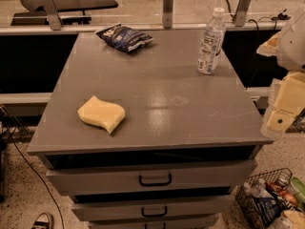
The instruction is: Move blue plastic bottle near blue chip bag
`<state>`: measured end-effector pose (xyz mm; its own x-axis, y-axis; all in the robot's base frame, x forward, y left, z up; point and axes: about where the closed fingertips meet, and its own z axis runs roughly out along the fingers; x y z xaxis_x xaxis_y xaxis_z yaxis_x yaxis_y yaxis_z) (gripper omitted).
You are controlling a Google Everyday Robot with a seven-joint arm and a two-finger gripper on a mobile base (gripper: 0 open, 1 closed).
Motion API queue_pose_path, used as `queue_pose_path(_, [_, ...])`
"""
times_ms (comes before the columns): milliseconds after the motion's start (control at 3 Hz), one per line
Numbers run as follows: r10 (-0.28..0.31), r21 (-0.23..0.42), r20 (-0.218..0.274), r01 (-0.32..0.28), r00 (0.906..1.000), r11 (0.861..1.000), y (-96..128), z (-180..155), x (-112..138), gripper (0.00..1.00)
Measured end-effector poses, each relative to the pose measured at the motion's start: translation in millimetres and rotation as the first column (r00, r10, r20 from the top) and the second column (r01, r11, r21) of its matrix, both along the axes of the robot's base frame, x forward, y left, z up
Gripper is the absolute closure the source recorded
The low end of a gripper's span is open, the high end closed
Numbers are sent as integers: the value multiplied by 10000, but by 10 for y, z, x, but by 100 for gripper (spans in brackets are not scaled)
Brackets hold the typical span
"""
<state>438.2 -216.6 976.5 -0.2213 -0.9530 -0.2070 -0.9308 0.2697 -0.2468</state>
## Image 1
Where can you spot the black wire basket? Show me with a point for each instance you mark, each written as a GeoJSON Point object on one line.
{"type": "Point", "coordinates": [291, 217]}

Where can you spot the sneaker shoe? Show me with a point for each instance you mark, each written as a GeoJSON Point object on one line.
{"type": "Point", "coordinates": [43, 221]}

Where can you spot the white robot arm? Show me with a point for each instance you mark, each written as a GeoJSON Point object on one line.
{"type": "Point", "coordinates": [291, 47]}

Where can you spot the grey drawer cabinet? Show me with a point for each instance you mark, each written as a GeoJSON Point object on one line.
{"type": "Point", "coordinates": [172, 163]}

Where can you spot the black desk in background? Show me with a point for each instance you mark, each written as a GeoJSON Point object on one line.
{"type": "Point", "coordinates": [36, 14]}

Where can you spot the metal bracket post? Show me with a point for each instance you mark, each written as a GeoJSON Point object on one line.
{"type": "Point", "coordinates": [167, 14]}
{"type": "Point", "coordinates": [241, 12]}
{"type": "Point", "coordinates": [52, 15]}

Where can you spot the green can in basket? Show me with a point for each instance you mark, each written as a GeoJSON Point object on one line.
{"type": "Point", "coordinates": [297, 188]}

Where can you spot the bottle in basket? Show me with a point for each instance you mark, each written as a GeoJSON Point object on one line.
{"type": "Point", "coordinates": [259, 189]}

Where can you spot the left metal bracket post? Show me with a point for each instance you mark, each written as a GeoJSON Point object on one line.
{"type": "Point", "coordinates": [52, 15]}

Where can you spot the blue chip bag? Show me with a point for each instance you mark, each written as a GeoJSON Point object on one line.
{"type": "Point", "coordinates": [123, 38]}

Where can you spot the red packet in basket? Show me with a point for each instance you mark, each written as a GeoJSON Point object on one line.
{"type": "Point", "coordinates": [272, 186]}

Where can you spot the right metal bracket post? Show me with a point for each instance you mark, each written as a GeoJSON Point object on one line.
{"type": "Point", "coordinates": [241, 12]}

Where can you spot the middle metal bracket post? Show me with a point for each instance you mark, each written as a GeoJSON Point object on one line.
{"type": "Point", "coordinates": [167, 14]}

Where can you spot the blue bag in basket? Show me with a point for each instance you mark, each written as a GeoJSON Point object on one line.
{"type": "Point", "coordinates": [268, 208]}

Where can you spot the yellow wavy sponge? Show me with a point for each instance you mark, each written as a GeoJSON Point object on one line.
{"type": "Point", "coordinates": [101, 113]}

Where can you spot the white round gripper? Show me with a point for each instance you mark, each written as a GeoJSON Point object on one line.
{"type": "Point", "coordinates": [294, 47]}

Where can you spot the clear plastic water bottle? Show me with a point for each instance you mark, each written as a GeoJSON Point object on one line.
{"type": "Point", "coordinates": [211, 42]}

